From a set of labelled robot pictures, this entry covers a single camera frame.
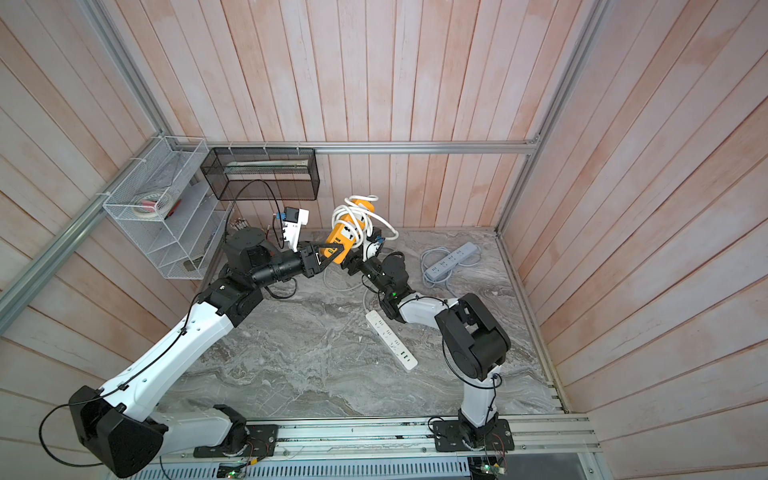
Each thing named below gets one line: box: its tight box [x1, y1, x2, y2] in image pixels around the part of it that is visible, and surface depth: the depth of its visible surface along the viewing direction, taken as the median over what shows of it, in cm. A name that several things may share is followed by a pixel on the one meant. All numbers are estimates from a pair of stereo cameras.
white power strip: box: [366, 310, 419, 371], surface depth 90 cm
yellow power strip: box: [322, 198, 375, 265], surface depth 65 cm
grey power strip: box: [425, 242, 477, 280], surface depth 109 cm
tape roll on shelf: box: [132, 192, 172, 218], surface depth 75 cm
